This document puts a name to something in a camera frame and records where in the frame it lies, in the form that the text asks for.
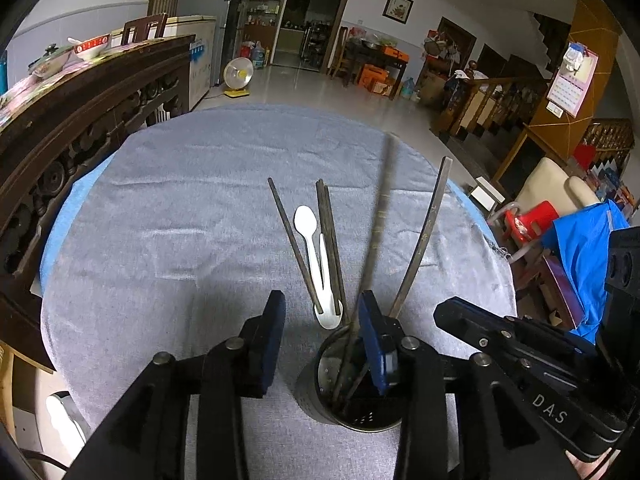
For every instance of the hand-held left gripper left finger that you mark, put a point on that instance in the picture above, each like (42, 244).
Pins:
(272, 342)

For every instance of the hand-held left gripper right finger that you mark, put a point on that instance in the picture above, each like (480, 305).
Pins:
(374, 347)

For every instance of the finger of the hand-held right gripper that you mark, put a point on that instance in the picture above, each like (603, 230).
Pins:
(470, 327)

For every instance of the white plastic spoon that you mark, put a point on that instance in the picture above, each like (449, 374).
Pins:
(327, 317)
(304, 220)

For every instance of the black metal utensil holder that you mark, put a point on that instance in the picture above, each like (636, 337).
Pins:
(367, 417)

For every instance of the dark wooden chopstick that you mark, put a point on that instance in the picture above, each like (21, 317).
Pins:
(323, 230)
(331, 240)
(430, 230)
(382, 210)
(290, 237)

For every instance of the red plastic stool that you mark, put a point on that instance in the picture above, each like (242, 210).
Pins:
(530, 222)

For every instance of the white box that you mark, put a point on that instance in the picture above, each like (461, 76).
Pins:
(487, 192)

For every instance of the grey tablecloth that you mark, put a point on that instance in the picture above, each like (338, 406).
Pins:
(190, 220)

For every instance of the beige armchair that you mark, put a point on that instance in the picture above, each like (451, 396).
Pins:
(545, 185)

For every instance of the white appliance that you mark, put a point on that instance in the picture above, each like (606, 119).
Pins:
(65, 420)

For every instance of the wooden stair railing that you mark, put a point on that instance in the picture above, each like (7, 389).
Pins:
(487, 100)

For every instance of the light blue under cloth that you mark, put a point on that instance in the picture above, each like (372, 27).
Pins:
(75, 210)

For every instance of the orange box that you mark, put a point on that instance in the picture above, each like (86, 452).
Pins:
(372, 77)

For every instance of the round yellow fan heater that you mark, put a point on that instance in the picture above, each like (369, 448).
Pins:
(237, 75)

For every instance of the large blue water bottle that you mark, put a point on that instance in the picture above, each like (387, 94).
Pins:
(258, 57)

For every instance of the dark wooden table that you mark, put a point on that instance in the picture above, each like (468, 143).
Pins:
(372, 55)

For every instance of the white chest freezer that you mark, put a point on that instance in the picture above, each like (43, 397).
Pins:
(200, 60)

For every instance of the carved dark wooden cabinet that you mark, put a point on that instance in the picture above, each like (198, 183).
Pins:
(75, 125)

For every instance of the shelf with bottles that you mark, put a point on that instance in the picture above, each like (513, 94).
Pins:
(262, 5)

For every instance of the dark wooden chair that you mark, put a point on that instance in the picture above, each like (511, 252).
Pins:
(145, 27)

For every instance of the red and white bowl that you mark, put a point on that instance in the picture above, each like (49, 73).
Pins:
(92, 47)

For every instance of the pot with glass lid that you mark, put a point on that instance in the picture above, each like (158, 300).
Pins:
(50, 60)

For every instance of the wall calendar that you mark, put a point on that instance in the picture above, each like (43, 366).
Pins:
(572, 77)

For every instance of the framed wall picture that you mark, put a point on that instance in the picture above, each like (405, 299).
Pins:
(398, 7)

